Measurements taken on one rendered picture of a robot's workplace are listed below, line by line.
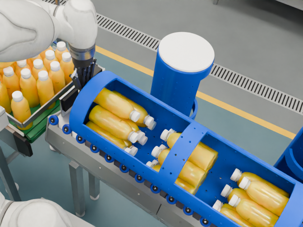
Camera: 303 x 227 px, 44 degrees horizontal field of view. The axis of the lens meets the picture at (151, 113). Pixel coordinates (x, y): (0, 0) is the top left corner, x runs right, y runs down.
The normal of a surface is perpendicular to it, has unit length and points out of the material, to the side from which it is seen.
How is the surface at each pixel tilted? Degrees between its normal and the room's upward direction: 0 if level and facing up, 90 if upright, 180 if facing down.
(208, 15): 0
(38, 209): 8
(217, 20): 0
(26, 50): 104
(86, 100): 35
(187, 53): 0
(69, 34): 89
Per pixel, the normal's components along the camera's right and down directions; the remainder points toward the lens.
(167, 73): -0.63, 0.57
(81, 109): -0.36, 0.10
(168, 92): -0.46, 0.68
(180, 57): 0.11, -0.60
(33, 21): 0.95, -0.21
